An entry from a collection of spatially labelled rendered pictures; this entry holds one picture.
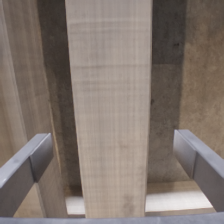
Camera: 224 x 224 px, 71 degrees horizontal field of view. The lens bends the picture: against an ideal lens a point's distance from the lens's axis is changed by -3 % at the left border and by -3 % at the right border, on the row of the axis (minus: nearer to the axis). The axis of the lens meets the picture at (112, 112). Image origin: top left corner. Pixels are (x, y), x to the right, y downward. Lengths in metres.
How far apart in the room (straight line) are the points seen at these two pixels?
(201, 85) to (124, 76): 0.29
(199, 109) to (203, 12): 0.23
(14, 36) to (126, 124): 0.19
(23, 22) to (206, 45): 0.38
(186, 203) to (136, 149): 0.29
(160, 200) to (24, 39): 0.46
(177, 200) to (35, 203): 0.34
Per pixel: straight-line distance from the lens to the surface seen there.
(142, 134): 0.23
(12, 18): 0.27
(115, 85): 0.21
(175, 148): 0.17
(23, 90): 0.26
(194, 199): 0.51
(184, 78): 0.44
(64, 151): 0.48
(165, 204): 0.48
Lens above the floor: 0.41
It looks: 74 degrees down
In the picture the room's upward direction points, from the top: 180 degrees clockwise
